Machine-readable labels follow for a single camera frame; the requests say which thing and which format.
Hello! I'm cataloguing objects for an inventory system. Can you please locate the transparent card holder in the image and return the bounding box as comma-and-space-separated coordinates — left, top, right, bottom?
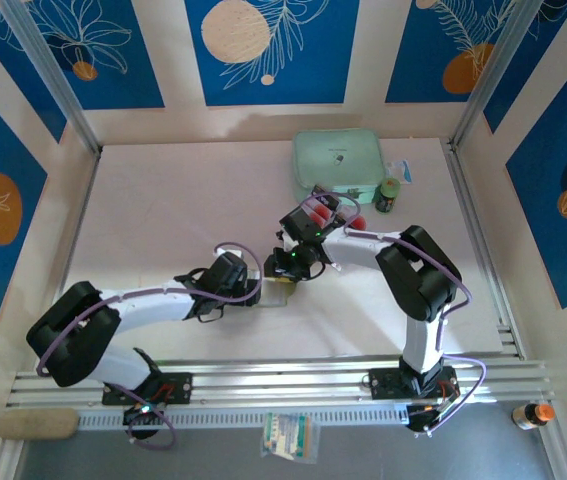
256, 283, 294, 309

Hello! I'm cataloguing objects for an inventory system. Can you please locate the mint green lidded container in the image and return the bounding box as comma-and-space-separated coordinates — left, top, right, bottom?
291, 128, 385, 204

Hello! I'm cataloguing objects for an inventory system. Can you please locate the dark bottle with green lid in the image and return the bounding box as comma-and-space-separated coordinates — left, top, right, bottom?
373, 177, 403, 215

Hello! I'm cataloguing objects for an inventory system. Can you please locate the blue white small packet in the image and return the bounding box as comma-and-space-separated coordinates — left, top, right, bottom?
386, 158, 413, 185

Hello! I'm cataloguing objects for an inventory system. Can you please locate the clear bag of packets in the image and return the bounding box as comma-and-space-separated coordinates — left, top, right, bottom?
259, 411, 322, 465

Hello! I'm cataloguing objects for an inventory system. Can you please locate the beige rounded foam pad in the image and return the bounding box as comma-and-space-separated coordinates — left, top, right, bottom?
0, 407, 81, 441

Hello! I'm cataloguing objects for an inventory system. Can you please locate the brown bottle with orange cap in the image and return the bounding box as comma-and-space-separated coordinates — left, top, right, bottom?
511, 402, 557, 431

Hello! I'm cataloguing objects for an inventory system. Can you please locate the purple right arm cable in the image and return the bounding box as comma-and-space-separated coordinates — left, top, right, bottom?
302, 192, 488, 437

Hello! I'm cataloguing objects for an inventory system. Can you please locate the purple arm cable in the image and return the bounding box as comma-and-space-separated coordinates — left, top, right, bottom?
36, 240, 264, 452
302, 192, 488, 437

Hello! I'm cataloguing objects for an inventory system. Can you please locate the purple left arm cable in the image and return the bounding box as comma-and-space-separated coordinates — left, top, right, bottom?
36, 240, 264, 452

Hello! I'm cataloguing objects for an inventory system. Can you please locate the aluminium mounting rail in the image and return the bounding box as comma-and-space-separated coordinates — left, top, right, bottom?
5, 355, 555, 407

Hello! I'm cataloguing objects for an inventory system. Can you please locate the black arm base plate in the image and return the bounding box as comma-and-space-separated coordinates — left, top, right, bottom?
368, 367, 459, 401
101, 372, 194, 406

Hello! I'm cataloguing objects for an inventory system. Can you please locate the slotted grey cable duct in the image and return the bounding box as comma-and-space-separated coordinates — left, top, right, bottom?
76, 403, 410, 430

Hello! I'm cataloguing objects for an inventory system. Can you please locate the aluminium side rail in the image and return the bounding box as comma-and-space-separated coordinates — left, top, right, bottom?
36, 147, 103, 371
441, 139, 525, 359

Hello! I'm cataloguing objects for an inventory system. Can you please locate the aluminium frame post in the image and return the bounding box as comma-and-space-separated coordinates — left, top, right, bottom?
0, 0, 103, 156
448, 0, 548, 150

